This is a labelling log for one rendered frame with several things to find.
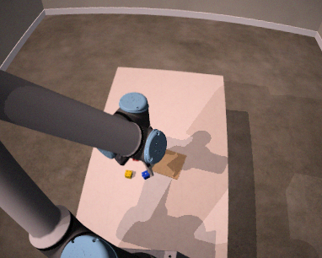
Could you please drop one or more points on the blue die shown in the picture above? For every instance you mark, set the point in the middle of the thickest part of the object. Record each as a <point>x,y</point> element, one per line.
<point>145,175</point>

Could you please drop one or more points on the yellow die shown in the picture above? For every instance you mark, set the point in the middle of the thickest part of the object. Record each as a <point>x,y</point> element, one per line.
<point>128,174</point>

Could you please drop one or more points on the brown square mat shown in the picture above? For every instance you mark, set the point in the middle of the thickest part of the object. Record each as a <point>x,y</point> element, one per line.
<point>170,165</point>

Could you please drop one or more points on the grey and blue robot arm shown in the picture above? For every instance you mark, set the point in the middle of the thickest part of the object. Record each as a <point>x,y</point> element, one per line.
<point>50,226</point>

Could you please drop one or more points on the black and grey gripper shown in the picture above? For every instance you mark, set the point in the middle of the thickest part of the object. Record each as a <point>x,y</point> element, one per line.
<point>149,168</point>

